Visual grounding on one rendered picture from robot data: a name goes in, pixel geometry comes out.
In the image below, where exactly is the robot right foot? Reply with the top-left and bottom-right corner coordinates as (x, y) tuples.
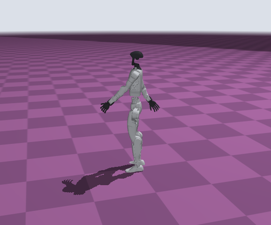
(129, 160), (145, 165)

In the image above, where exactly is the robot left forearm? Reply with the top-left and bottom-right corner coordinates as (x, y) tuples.
(108, 87), (126, 104)

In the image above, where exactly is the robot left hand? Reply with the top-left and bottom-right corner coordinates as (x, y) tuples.
(100, 99), (114, 113)

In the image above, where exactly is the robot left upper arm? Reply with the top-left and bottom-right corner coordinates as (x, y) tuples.
(121, 71), (139, 92)

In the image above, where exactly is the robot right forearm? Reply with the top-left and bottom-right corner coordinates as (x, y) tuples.
(141, 86), (151, 101)

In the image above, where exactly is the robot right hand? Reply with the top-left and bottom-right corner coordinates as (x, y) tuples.
(147, 96), (159, 112)

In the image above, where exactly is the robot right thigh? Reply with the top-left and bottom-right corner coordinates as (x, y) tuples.
(135, 119), (143, 139)

